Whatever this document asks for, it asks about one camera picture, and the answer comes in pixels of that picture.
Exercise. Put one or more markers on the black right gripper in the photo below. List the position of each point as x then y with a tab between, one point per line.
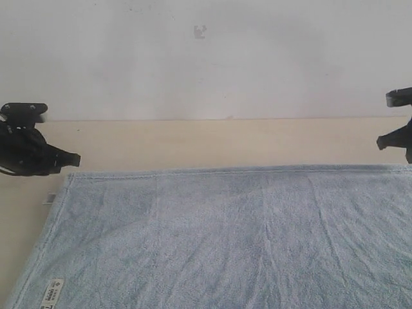
401	138

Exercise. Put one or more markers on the light blue terry towel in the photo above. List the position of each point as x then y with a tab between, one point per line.
303	236

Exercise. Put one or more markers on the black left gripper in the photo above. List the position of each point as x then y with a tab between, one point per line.
24	152

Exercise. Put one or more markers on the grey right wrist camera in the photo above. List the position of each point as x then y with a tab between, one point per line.
399	97

